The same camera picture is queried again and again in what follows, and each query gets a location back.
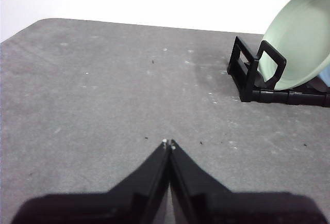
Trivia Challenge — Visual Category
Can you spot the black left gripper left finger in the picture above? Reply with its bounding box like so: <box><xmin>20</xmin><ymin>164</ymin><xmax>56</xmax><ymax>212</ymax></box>
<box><xmin>11</xmin><ymin>138</ymin><xmax>171</xmax><ymax>224</ymax></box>

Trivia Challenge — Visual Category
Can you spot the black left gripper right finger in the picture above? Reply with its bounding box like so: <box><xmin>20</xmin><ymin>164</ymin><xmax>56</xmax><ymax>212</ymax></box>
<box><xmin>170</xmin><ymin>138</ymin><xmax>328</xmax><ymax>224</ymax></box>

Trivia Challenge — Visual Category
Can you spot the green plate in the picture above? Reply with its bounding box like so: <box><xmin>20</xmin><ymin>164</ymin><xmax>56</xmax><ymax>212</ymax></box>
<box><xmin>257</xmin><ymin>0</ymin><xmax>330</xmax><ymax>91</ymax></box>

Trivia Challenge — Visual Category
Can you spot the black plate rack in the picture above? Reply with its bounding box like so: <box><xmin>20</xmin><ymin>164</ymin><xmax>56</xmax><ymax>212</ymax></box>
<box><xmin>227</xmin><ymin>36</ymin><xmax>330</xmax><ymax>108</ymax></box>

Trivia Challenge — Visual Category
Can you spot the blue plate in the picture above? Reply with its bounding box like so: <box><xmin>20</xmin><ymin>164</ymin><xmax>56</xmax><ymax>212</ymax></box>
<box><xmin>318</xmin><ymin>65</ymin><xmax>330</xmax><ymax>88</ymax></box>

